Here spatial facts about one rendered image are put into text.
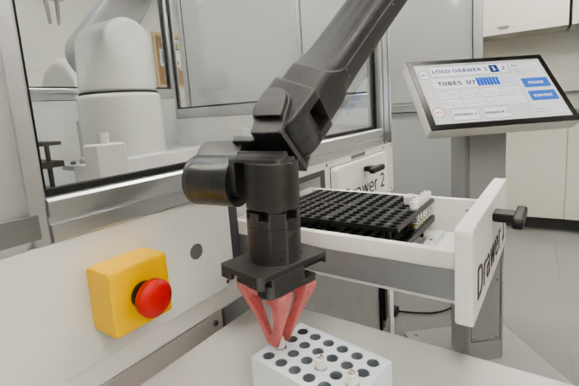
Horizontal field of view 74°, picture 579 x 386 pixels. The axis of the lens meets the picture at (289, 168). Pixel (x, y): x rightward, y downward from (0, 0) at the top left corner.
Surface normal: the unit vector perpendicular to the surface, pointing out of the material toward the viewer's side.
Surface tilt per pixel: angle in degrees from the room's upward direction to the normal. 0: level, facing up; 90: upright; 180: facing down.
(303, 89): 52
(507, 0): 90
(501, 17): 90
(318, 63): 41
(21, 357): 90
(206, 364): 0
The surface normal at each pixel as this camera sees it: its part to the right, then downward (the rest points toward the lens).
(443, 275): -0.57, 0.16
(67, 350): 0.82, 0.04
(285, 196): 0.45, 0.11
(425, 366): -0.07, -0.99
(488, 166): 0.09, 0.15
